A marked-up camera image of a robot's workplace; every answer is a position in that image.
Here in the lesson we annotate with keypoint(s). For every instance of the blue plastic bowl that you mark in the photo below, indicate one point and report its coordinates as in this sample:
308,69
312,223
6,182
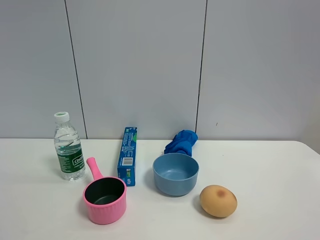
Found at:
175,174

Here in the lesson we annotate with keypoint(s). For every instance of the rolled blue cloth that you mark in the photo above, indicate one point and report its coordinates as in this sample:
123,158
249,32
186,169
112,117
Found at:
182,143

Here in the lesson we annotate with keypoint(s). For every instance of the blue toothpaste box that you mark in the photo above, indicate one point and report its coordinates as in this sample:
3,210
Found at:
126,167

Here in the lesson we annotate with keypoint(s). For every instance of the pink toy saucepan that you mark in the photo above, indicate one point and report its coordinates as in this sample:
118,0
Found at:
105,197

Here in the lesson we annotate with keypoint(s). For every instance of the clear plastic water bottle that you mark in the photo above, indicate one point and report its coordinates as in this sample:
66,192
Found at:
68,148

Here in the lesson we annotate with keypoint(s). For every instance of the tan round bread bun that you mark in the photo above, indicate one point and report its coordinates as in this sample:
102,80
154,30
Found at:
218,201

